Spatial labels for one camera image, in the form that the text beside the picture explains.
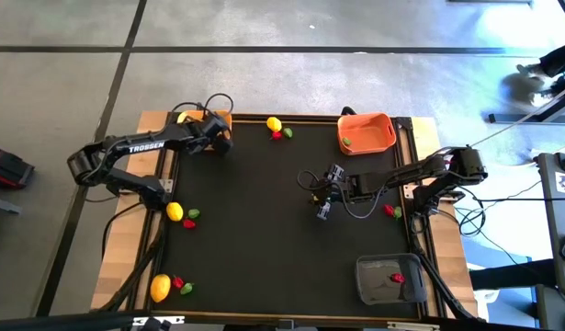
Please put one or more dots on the person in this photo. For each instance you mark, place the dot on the person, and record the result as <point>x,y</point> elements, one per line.
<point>557,60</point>

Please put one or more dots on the black frame beam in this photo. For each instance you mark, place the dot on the black frame beam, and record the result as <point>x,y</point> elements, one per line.
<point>57,322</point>

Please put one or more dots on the red and black case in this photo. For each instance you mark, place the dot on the red and black case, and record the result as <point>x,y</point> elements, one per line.
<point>6,170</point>

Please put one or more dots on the orange plastic basket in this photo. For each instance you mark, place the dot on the orange plastic basket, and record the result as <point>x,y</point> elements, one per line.
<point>369,133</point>

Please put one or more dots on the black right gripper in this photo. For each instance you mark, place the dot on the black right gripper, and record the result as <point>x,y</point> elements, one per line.
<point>351,188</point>

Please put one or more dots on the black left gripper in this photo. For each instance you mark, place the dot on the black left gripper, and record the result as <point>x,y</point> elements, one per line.
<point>206,131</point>

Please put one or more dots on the black table mat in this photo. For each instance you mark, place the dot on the black table mat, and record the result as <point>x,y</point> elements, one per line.
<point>263,248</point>

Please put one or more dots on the small green pepper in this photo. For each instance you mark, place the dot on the small green pepper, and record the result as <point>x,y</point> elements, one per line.
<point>186,288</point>
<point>346,141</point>
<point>398,212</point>
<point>194,213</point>
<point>287,133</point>

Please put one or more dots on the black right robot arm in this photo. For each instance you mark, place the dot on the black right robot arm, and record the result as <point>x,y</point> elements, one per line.
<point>415,172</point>

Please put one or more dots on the wooden table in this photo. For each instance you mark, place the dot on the wooden table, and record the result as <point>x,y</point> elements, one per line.
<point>119,248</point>

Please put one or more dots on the white bracket plate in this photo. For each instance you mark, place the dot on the white bracket plate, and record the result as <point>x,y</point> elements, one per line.
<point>176,319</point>
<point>413,326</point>

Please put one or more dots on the black bar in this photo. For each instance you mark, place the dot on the black bar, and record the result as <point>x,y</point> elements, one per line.
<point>511,273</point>

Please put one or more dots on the yellow plastic basket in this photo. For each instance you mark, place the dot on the yellow plastic basket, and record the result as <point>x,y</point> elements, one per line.
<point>218,115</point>

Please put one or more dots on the large yellow lemon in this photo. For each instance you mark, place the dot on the large yellow lemon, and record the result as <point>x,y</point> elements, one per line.
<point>160,288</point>

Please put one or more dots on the small red pepper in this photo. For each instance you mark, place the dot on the small red pepper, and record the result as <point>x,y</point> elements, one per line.
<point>276,135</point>
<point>177,282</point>
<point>189,224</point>
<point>389,210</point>
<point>397,277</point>

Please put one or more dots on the grey plastic basket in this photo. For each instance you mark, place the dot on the grey plastic basket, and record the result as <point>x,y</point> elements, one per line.
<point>378,285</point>

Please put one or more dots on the black clamp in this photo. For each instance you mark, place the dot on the black clamp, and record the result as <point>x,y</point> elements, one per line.
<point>347,110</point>

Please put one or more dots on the bulky black device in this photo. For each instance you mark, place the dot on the bulky black device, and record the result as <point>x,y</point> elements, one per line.
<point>155,325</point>

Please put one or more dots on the metal stand base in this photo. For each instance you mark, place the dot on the metal stand base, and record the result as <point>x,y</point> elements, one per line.
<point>511,118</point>

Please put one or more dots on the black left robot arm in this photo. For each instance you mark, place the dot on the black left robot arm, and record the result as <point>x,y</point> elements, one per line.
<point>144,147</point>

